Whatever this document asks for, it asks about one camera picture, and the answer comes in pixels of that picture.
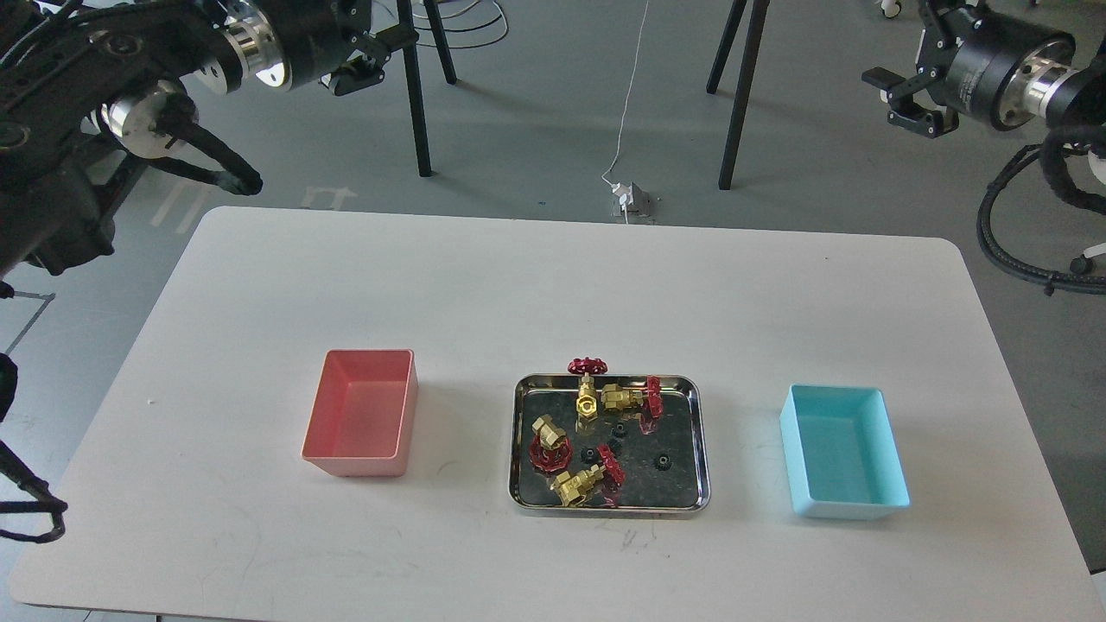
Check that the brass valve red handwheel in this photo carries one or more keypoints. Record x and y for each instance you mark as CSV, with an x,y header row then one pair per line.
x,y
550,450
616,398
573,490
586,403

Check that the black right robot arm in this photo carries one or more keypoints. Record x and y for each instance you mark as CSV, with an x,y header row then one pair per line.
x,y
1062,95

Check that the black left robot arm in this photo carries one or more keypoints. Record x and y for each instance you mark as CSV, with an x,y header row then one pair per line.
x,y
91,98

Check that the white caster top right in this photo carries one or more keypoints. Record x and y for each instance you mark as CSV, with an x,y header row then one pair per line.
x,y
890,8

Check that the black stand leg left rear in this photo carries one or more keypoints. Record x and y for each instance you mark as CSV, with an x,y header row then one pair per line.
x,y
439,35

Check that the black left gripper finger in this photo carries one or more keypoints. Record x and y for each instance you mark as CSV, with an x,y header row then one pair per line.
x,y
381,45
352,77

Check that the brass valve red handwheel upright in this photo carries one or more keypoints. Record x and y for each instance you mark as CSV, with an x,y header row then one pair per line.
x,y
586,403

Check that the white floor power adapter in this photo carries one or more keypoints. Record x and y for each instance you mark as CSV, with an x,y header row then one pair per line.
x,y
629,200

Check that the black stand leg right rear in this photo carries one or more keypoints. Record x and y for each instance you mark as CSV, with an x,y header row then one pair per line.
x,y
725,45

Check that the white chair caster right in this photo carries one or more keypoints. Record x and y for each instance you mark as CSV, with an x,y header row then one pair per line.
x,y
1089,261

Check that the pink plastic box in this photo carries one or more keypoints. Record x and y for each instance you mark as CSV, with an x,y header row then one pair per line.
x,y
365,405

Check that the brass valve red handwheel front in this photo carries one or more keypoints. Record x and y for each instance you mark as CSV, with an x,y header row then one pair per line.
x,y
573,490

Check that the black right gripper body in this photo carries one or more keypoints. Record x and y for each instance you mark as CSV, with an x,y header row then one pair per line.
x,y
984,60

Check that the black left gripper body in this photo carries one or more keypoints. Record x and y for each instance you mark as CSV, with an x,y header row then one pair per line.
x,y
312,38

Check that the black stand leg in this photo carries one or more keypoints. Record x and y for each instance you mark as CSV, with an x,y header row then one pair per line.
x,y
417,110
725,45
439,35
756,19

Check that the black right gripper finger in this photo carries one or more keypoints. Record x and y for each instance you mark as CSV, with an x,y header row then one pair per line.
x,y
928,123
896,86

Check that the shiny metal tray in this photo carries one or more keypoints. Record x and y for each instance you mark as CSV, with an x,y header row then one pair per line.
x,y
647,491

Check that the light blue plastic box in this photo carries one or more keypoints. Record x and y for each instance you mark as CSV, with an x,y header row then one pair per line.
x,y
841,455

